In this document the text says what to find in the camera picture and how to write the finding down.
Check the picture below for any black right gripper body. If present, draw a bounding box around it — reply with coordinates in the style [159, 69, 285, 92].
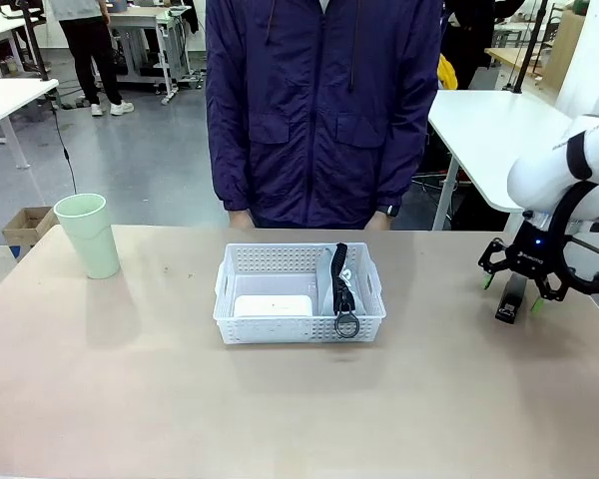
[507, 219, 551, 276]

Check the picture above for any black stapler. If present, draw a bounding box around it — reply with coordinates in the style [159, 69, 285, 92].
[494, 272, 529, 325]

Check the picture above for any grey CAMPUS zipper pouch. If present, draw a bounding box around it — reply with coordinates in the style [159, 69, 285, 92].
[315, 241, 368, 338]

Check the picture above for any white power strip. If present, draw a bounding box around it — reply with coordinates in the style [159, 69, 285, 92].
[234, 293, 315, 319]

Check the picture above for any white perforated plastic basket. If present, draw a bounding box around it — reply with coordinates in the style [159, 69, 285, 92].
[212, 241, 387, 345]

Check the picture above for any person's left hand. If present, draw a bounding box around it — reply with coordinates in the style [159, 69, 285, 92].
[363, 211, 393, 233]

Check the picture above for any person's right hand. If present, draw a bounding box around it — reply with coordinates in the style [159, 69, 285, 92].
[227, 209, 255, 232]

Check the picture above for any white table with white leg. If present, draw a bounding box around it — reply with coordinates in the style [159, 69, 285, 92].
[426, 89, 576, 232]

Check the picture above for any yellow bag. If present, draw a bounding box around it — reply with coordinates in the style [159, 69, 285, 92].
[437, 53, 459, 92]

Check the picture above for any wooden table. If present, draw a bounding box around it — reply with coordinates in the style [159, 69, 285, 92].
[483, 46, 548, 84]

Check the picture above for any tall brown cabinet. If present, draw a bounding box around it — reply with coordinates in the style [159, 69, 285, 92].
[543, 8, 591, 99]

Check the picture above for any black tripod pole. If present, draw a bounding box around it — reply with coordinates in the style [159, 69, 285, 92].
[511, 0, 550, 95]

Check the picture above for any bystander in black clothes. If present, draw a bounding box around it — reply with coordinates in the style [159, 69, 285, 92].
[441, 0, 526, 92]

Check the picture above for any person in navy jacket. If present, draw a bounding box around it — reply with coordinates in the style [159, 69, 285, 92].
[204, 0, 443, 231]

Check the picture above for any pale green plastic cup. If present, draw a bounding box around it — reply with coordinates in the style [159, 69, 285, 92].
[53, 193, 123, 280]

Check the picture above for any grey workbench desk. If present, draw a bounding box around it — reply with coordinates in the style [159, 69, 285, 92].
[107, 3, 194, 105]

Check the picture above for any bystander in black trousers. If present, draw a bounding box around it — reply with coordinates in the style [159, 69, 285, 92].
[48, 0, 136, 118]

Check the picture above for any cardboard box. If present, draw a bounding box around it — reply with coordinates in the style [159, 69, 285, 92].
[1, 206, 57, 249]

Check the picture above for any black clamp pole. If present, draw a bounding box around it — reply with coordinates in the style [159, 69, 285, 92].
[20, 0, 51, 82]

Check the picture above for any white table with black pole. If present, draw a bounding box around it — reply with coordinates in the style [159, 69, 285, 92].
[0, 77, 61, 171]

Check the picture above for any thin black hanging cable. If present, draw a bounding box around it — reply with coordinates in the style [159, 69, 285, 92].
[48, 97, 78, 197]

